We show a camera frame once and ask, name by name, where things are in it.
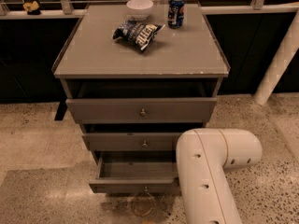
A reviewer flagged grey drawer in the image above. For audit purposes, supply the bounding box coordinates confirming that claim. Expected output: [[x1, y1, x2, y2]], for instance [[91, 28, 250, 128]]
[[66, 97, 216, 124], [82, 133, 180, 151], [89, 150, 180, 195]]

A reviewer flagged white diagonal pipe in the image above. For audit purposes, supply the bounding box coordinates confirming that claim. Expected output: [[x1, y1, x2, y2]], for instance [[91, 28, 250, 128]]
[[253, 11, 299, 105]]

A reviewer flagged yellow object on ledge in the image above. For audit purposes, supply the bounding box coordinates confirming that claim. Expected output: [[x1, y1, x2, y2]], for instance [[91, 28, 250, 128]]
[[22, 1, 40, 15]]

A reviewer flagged grey middle drawer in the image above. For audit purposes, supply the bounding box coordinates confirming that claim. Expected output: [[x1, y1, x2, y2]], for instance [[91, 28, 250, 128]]
[[82, 133, 180, 151]]

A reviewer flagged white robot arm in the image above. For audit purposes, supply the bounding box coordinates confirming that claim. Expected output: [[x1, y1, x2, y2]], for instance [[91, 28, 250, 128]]
[[176, 128, 263, 224]]

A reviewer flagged blue soda can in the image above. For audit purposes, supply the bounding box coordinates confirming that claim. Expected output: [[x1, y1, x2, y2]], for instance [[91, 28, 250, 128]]
[[167, 0, 185, 29]]

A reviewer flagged grey bottom drawer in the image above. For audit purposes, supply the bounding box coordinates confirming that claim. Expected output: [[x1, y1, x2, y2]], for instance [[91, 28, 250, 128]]
[[89, 150, 180, 195]]

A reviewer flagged grey top drawer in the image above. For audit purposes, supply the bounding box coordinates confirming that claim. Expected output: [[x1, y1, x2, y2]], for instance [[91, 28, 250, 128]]
[[66, 97, 216, 124]]

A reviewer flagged blue chip bag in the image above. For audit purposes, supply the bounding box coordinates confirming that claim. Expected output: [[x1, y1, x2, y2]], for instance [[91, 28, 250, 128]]
[[112, 20, 164, 52]]

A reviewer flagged grey drawer cabinet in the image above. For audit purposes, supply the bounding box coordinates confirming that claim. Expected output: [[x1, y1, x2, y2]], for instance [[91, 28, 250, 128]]
[[50, 3, 231, 174]]

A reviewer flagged white bowl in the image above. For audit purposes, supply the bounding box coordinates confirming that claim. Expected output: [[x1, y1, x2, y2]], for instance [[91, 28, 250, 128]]
[[126, 0, 153, 21]]

